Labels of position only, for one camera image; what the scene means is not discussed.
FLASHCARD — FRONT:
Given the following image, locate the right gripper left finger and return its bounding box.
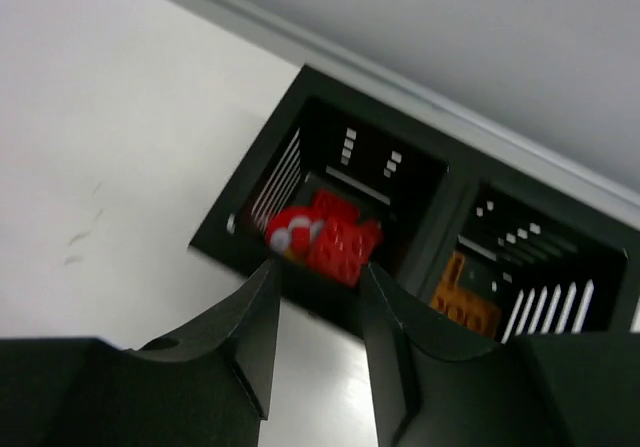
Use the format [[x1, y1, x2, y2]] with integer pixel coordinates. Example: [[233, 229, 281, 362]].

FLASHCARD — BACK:
[[1, 261, 281, 446]]

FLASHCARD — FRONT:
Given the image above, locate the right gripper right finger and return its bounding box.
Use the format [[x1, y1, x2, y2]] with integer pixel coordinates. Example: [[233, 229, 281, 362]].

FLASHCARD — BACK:
[[360, 265, 639, 446]]

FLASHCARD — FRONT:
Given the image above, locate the brown lego plate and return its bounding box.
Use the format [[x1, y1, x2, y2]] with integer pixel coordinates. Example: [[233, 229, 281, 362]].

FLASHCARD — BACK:
[[430, 251, 501, 339]]

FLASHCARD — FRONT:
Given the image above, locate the red long lego brick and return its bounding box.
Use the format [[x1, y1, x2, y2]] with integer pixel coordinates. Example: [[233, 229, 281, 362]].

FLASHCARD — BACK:
[[306, 217, 383, 288]]

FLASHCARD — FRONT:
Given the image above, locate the red oval lego piece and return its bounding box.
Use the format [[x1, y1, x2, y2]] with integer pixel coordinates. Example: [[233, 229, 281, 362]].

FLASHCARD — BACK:
[[265, 205, 325, 263]]

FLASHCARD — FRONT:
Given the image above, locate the red square lego brick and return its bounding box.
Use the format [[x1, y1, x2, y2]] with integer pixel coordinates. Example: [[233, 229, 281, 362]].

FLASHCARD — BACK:
[[311, 189, 360, 224]]

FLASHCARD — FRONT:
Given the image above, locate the black two-compartment container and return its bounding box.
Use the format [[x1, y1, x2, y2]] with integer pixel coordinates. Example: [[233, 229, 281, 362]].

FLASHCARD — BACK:
[[191, 67, 639, 342]]

